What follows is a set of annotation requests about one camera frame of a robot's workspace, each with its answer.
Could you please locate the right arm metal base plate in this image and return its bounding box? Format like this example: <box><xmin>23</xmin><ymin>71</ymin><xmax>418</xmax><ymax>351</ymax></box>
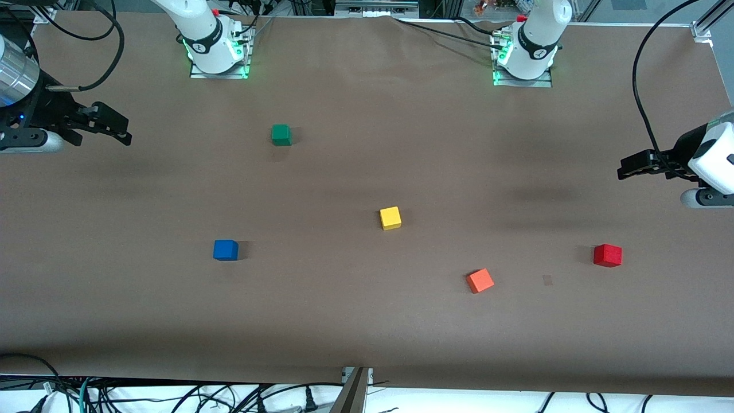
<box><xmin>189</xmin><ymin>23</ymin><xmax>253</xmax><ymax>80</ymax></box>

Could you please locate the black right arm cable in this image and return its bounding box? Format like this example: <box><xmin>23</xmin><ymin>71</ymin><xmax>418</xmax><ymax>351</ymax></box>
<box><xmin>32</xmin><ymin>0</ymin><xmax>126</xmax><ymax>93</ymax></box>

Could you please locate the aluminium frame profile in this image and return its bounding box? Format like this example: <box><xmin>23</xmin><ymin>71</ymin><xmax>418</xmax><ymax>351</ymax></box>
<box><xmin>691</xmin><ymin>0</ymin><xmax>734</xmax><ymax>42</ymax></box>
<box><xmin>32</xmin><ymin>0</ymin><xmax>59</xmax><ymax>25</ymax></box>

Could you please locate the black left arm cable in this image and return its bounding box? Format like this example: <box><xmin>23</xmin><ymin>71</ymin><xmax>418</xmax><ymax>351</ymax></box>
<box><xmin>632</xmin><ymin>0</ymin><xmax>704</xmax><ymax>168</ymax></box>

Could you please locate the grey metal rail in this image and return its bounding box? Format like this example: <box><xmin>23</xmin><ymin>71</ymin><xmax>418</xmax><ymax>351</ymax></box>
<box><xmin>335</xmin><ymin>0</ymin><xmax>420</xmax><ymax>18</ymax></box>

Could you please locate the table cover sheet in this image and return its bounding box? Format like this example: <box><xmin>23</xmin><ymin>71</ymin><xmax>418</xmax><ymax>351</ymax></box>
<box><xmin>0</xmin><ymin>11</ymin><xmax>734</xmax><ymax>398</ymax></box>

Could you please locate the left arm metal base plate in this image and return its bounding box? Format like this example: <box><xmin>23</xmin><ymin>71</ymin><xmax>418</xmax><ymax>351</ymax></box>
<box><xmin>491</xmin><ymin>29</ymin><xmax>553</xmax><ymax>88</ymax></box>

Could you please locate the black base supply cable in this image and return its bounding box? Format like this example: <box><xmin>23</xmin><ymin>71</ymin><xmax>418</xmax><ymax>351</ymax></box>
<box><xmin>395</xmin><ymin>17</ymin><xmax>505</xmax><ymax>52</ymax></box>

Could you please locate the red wooden block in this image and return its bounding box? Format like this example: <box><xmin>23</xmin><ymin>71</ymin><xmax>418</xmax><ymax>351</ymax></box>
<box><xmin>594</xmin><ymin>244</ymin><xmax>623</xmax><ymax>268</ymax></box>

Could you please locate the black looped cable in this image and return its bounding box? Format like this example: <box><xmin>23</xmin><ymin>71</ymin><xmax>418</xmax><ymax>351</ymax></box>
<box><xmin>0</xmin><ymin>353</ymin><xmax>63</xmax><ymax>398</ymax></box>

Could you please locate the orange wooden block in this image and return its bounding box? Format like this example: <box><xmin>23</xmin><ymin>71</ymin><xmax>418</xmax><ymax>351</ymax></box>
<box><xmin>466</xmin><ymin>268</ymin><xmax>495</xmax><ymax>294</ymax></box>

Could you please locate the black power plug cable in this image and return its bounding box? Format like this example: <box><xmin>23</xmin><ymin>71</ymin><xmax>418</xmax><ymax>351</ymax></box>
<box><xmin>252</xmin><ymin>383</ymin><xmax>346</xmax><ymax>413</ymax></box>

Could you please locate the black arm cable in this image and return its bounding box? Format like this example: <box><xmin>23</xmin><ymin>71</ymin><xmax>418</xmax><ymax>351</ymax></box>
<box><xmin>32</xmin><ymin>0</ymin><xmax>126</xmax><ymax>93</ymax></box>
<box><xmin>632</xmin><ymin>0</ymin><xmax>704</xmax><ymax>168</ymax></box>

